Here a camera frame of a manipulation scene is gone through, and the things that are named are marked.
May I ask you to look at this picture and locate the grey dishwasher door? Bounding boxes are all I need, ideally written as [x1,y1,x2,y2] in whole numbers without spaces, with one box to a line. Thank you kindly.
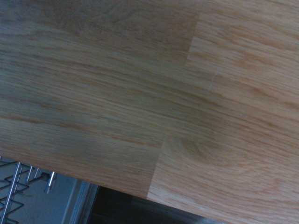
[0,172,100,224]

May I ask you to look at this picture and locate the grey wire dishwasher rack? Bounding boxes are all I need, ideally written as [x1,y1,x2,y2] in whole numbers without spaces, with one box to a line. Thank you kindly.
[0,156,58,224]

